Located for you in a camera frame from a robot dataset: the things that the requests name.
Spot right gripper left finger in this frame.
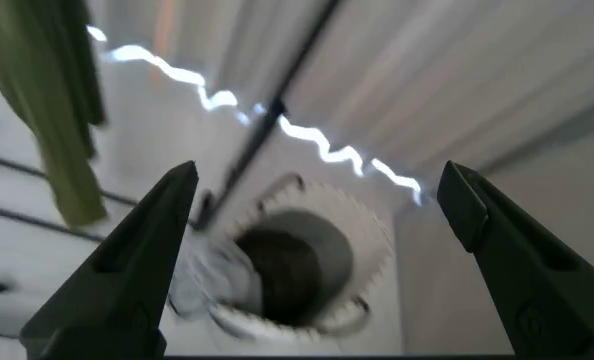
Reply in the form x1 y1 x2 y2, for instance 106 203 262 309
19 159 201 357

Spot green long-sleeved shirt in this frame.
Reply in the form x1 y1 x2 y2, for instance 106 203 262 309
0 0 109 229

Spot white laundry basket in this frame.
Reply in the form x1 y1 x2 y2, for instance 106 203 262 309
207 172 397 346

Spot black clothes rack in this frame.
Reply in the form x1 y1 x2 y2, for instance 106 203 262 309
0 0 343 245

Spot white curtain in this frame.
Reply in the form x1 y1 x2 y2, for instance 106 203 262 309
84 0 594 206

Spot pale grey shorts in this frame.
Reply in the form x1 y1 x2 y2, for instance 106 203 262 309
168 228 264 322

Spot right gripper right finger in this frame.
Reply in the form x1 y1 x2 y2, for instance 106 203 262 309
436 159 594 357

